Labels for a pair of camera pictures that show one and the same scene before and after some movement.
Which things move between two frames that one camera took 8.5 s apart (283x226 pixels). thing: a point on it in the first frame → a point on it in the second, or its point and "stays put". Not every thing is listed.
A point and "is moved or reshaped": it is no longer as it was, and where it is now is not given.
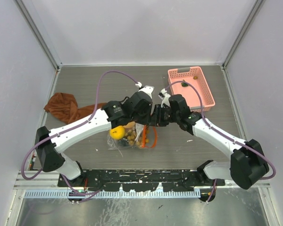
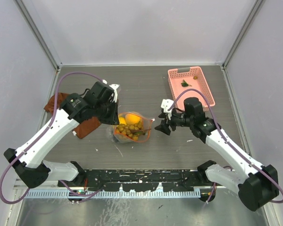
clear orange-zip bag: x=132 y=134 is moved or reshaped
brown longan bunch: x=133 y=140 → x=133 y=131
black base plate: x=114 y=180 stays put
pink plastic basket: x=195 y=76 stays put
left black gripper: x=146 y=120 → x=113 y=119
